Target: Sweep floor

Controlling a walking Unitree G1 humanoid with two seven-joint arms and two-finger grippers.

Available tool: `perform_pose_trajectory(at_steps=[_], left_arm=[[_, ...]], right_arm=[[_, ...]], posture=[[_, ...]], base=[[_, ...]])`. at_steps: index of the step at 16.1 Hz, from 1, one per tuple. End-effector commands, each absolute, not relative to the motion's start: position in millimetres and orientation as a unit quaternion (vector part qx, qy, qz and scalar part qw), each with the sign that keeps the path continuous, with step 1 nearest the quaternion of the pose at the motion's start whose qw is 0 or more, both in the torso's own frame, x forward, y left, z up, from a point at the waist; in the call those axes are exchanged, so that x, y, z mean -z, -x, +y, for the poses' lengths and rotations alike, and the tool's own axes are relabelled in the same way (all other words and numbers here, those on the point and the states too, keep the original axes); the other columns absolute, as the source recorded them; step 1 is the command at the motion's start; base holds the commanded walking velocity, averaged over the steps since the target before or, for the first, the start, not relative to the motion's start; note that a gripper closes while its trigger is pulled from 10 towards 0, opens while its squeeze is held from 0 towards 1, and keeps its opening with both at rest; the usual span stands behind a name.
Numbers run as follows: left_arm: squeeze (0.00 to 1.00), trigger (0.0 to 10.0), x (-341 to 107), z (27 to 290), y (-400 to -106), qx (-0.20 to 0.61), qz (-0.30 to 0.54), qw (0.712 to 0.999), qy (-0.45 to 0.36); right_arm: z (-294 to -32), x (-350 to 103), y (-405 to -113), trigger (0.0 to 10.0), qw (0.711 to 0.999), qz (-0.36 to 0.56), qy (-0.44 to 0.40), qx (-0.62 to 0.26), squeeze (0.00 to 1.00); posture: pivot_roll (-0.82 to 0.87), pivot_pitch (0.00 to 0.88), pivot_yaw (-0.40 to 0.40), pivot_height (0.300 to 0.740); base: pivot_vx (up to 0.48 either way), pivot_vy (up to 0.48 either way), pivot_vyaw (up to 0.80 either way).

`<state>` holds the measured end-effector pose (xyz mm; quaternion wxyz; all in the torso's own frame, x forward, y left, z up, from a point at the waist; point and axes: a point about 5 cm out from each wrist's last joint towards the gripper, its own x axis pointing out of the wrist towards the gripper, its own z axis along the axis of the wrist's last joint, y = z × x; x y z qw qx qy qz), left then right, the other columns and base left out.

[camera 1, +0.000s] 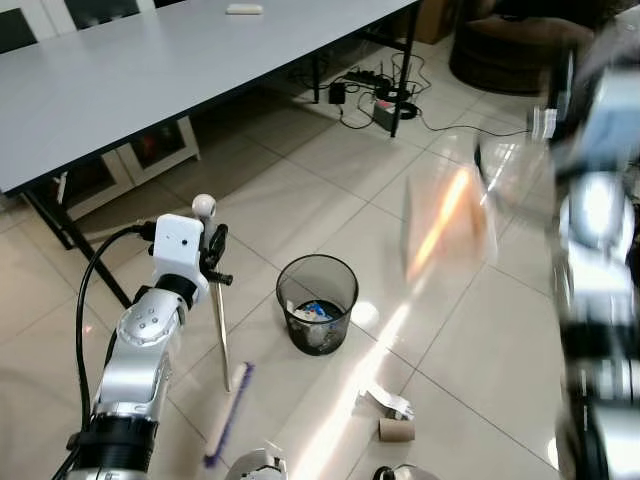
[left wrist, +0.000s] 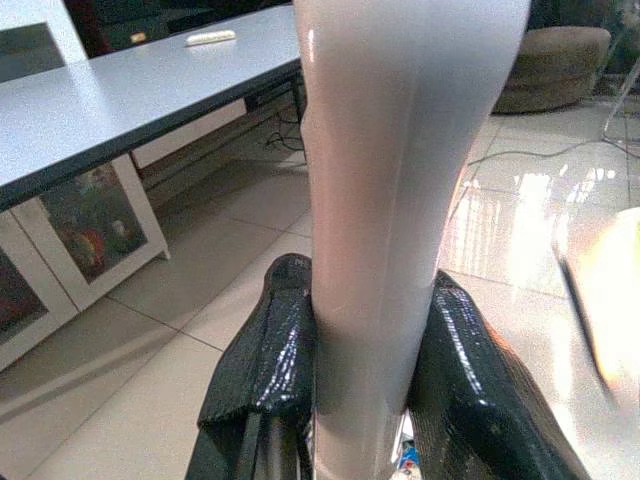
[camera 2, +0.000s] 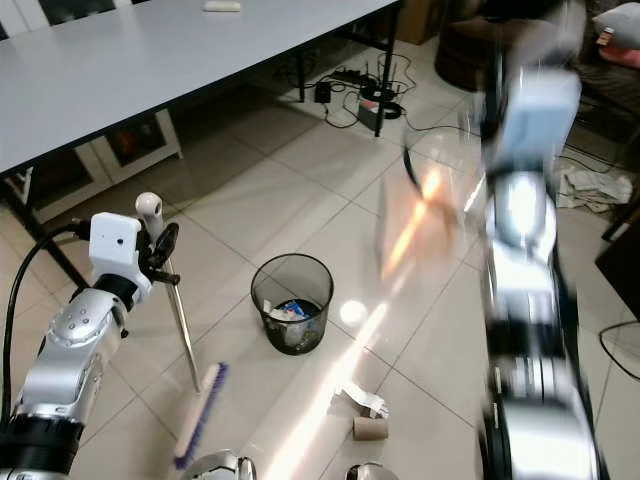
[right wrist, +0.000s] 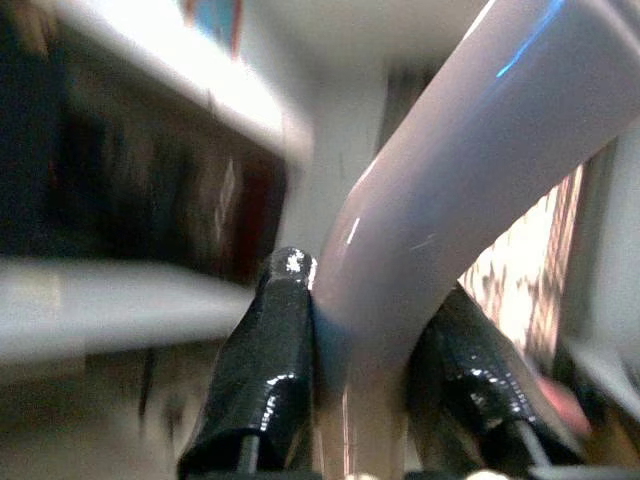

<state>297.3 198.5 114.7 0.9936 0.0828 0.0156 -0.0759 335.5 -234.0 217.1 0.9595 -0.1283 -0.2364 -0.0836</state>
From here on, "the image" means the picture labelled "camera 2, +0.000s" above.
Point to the brown cardboard box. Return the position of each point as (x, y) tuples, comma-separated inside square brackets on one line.
[(418, 20)]

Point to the silver robot right foot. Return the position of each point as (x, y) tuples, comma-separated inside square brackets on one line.
[(370, 472)]

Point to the rubbish in wastebasket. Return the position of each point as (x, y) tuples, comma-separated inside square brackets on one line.
[(292, 312)]

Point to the black furniture piece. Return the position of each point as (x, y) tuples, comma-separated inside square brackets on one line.
[(622, 245)]

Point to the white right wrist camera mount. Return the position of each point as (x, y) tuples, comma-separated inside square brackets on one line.
[(540, 115)]

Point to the small white object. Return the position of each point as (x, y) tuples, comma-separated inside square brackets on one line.
[(222, 6)]

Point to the black power adapter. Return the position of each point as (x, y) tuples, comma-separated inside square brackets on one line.
[(322, 92)]

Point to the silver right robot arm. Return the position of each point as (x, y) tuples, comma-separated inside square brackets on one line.
[(530, 310)]

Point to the crumpled white paper scrap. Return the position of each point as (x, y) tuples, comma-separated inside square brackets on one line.
[(363, 399)]

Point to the silver robot left foot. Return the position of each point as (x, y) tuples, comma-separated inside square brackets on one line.
[(225, 467)]

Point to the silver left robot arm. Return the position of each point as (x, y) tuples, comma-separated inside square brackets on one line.
[(75, 345)]

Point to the dark brown round pouf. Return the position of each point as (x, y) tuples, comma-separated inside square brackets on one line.
[(465, 55)]

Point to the silver robot foot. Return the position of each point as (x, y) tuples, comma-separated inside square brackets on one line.
[(225, 467), (370, 472)]

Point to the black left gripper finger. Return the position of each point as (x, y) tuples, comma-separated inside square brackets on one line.
[(169, 241)]

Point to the broom with purple bristles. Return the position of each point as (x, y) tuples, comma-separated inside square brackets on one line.
[(188, 340)]

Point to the grey table with black legs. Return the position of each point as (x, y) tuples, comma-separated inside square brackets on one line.
[(140, 70)]

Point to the black mesh wastebasket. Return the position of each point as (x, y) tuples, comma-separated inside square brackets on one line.
[(292, 305)]

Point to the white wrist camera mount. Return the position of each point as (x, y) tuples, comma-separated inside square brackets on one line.
[(115, 243), (540, 115)]

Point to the white crumpled cloth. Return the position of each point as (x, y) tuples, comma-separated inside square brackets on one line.
[(595, 188)]

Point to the white cabinet with glass doors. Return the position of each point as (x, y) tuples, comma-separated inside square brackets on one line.
[(140, 150)]

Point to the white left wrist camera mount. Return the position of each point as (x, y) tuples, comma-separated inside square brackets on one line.
[(115, 243)]

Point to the translucent orange dustpan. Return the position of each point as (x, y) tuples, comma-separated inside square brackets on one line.
[(420, 220)]

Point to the cardboard toilet roll tube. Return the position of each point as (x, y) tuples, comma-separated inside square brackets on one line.
[(370, 428)]

